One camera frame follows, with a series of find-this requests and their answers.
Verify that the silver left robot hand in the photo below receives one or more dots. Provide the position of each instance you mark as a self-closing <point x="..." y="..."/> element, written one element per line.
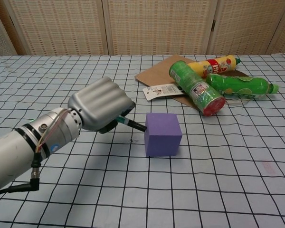
<point x="101" y="104"/>

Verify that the green whiteboard marker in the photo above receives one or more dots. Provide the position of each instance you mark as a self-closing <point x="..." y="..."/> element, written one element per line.
<point x="131" y="123"/>

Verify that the purple foam cube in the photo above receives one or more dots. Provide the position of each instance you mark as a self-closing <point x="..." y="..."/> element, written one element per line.
<point x="162" y="135"/>

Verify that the white paper hang tag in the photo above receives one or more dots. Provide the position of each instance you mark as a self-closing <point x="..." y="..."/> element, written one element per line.
<point x="160" y="91"/>

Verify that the brown cardboard sheet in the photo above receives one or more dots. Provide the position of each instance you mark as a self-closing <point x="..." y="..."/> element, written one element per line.
<point x="156" y="73"/>

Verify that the woven folding screen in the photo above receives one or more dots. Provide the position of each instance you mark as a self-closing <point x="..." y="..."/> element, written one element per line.
<point x="142" y="26"/>

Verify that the green chip can red lid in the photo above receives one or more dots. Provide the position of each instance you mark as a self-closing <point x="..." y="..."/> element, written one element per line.
<point x="196" y="87"/>

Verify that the checked light blue tablecloth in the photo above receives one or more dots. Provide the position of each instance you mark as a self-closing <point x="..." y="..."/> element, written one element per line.
<point x="156" y="190"/>

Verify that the yellow bottle red label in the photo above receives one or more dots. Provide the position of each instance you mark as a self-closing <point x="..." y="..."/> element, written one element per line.
<point x="211" y="65"/>

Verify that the green plastic soda bottle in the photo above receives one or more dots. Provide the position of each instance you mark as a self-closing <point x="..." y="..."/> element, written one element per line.
<point x="240" y="85"/>

